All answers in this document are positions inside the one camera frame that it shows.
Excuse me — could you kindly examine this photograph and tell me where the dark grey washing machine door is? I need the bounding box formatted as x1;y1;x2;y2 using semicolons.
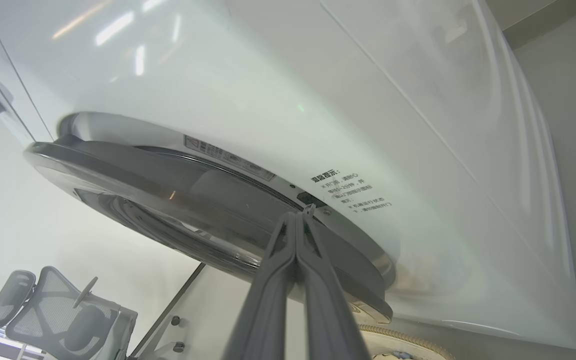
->
24;141;397;326

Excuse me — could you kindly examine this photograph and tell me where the grey mesh office chair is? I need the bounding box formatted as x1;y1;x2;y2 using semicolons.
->
0;266;139;360

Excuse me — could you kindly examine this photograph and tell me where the grey partition frame post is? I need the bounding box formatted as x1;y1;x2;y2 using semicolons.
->
128;262;207;360

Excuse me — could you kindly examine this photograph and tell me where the white front-load washing machine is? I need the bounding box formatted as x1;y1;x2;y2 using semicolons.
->
0;0;576;350

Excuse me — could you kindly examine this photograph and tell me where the cream perforated laundry basket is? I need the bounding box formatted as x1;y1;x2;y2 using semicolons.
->
358;324;457;360

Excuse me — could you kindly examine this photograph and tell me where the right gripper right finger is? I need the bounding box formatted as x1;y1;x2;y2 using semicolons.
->
297;203;372;360

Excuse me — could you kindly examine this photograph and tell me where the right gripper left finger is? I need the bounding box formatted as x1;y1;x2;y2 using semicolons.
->
223;212;298;360

